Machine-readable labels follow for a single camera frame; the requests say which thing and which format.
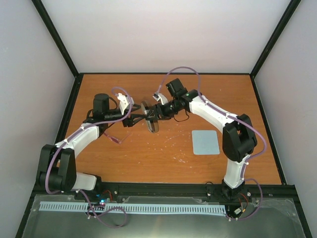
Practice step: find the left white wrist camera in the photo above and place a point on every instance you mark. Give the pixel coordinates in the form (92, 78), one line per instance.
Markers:
(125, 102)

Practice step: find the black aluminium mounting rail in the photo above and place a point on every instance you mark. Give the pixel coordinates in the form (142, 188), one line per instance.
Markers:
(119, 191)

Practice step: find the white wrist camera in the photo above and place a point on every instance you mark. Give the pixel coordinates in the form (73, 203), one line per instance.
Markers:
(125, 102)
(159, 97)

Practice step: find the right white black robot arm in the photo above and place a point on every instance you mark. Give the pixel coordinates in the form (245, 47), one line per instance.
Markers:
(238, 138)

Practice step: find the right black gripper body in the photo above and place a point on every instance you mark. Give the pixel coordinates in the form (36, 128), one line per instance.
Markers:
(167, 113)

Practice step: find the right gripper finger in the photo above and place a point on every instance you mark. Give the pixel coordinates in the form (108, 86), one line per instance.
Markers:
(152, 118)
(150, 109)

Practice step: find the light blue cleaning cloth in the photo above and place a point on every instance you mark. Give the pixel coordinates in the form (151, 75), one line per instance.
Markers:
(205, 142)

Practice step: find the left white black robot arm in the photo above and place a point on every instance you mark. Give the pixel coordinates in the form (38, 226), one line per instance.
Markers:
(57, 165)

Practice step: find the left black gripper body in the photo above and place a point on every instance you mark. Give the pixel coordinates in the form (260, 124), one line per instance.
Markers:
(127, 121)

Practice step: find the pink transparent sunglasses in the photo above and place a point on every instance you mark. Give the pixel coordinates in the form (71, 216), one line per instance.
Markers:
(115, 139)

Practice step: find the light blue slotted cable duct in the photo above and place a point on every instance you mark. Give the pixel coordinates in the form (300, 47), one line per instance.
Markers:
(151, 209)

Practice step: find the plaid brown glasses case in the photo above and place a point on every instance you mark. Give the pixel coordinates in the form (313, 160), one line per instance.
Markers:
(153, 127)

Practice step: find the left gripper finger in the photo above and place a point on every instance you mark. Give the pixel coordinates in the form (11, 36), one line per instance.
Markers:
(136, 107)
(135, 118)

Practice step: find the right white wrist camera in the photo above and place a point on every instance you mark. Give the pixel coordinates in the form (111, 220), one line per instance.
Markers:
(159, 97)

